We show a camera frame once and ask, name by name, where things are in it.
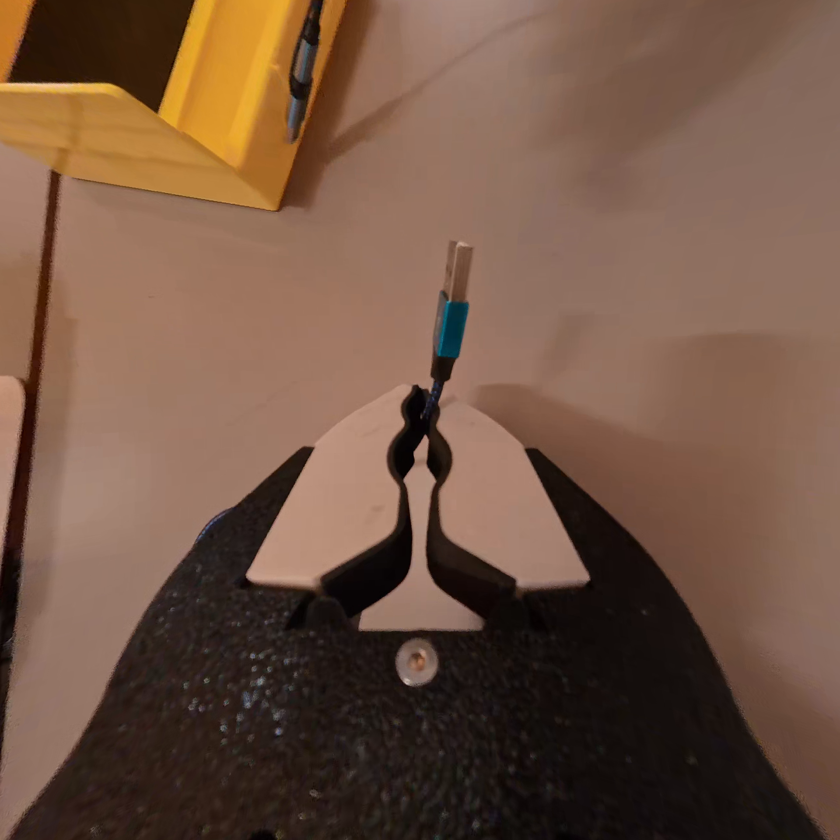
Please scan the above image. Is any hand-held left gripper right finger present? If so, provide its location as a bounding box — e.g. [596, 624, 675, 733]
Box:
[427, 397, 592, 619]

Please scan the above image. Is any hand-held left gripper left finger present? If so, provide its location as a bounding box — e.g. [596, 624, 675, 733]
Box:
[245, 384, 422, 619]

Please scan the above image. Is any blue braided cable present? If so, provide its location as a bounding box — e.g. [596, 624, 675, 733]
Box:
[410, 239, 475, 473]

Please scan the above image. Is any yellow plastic bin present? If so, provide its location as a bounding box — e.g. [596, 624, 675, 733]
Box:
[0, 0, 349, 212]

